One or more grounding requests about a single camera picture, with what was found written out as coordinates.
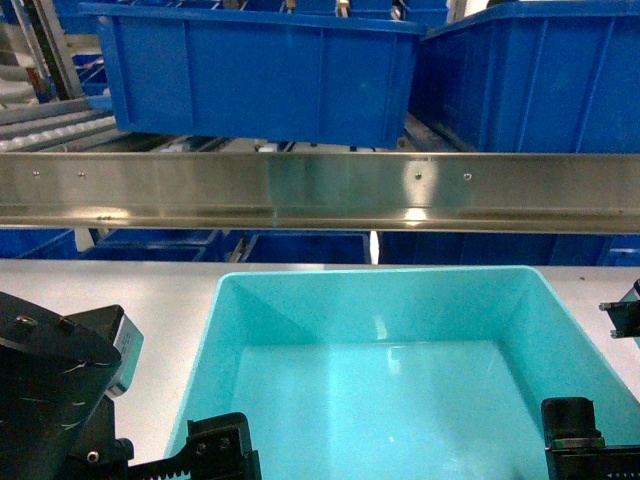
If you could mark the blue bin lower right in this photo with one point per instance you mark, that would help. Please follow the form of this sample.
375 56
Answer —
439 248

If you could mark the turquoise plastic bin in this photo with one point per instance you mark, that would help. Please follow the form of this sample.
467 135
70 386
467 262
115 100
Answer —
398 374

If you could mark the blue bin lower centre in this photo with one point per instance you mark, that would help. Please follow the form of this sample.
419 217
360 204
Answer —
308 247

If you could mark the large blue bin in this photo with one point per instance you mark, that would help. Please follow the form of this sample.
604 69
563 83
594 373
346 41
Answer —
189 68
534 76

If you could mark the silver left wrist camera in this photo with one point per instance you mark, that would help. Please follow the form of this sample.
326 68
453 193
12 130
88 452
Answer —
129 342

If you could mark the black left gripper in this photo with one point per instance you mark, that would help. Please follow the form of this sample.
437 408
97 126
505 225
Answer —
57 421

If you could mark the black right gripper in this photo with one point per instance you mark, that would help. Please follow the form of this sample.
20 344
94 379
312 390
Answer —
574 447

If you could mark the stainless steel shelf rail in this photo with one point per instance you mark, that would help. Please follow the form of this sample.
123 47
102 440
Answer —
537 193

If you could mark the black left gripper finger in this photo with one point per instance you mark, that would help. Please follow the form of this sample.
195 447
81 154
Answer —
215 448

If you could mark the large blue bin centre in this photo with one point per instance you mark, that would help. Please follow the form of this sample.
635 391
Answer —
189 68

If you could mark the large blue bin right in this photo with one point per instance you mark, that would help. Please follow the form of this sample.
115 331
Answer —
534 76

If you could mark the roller conveyor track left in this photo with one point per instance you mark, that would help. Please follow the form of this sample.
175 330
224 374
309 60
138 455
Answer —
34 127

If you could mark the blue bin lower left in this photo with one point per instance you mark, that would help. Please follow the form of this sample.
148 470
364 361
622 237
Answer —
159 245

